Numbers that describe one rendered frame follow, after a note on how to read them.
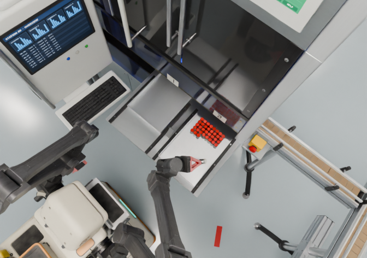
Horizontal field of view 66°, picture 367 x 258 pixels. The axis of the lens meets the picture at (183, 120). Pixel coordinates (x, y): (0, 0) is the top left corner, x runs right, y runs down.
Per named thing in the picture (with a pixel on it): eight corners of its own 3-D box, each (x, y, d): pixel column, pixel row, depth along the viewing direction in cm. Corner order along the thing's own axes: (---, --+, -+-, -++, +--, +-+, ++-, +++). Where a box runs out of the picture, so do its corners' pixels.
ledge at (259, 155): (254, 129, 172) (255, 128, 171) (272, 142, 170) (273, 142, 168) (241, 146, 168) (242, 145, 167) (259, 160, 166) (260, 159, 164)
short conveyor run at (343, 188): (248, 135, 173) (256, 127, 158) (262, 117, 177) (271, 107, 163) (346, 210, 161) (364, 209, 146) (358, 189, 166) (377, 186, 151)
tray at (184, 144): (196, 114, 172) (196, 112, 168) (230, 142, 167) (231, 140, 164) (158, 156, 162) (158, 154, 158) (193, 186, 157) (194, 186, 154)
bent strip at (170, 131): (170, 130, 167) (170, 127, 162) (173, 133, 167) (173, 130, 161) (153, 147, 163) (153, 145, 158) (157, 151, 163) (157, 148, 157)
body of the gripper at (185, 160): (191, 172, 119) (176, 174, 115) (178, 170, 127) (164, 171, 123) (190, 157, 119) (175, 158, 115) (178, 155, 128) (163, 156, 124)
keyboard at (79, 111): (113, 76, 185) (112, 74, 183) (126, 90, 182) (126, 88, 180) (61, 115, 175) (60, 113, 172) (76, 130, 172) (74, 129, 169)
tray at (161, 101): (164, 70, 180) (164, 66, 177) (196, 94, 176) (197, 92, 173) (128, 107, 171) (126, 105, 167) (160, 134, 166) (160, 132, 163)
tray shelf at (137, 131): (159, 66, 183) (159, 65, 181) (246, 134, 171) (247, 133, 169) (105, 119, 169) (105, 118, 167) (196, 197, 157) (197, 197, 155)
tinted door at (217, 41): (181, 65, 145) (191, -31, 89) (250, 117, 137) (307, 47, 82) (181, 66, 144) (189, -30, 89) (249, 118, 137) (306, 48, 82)
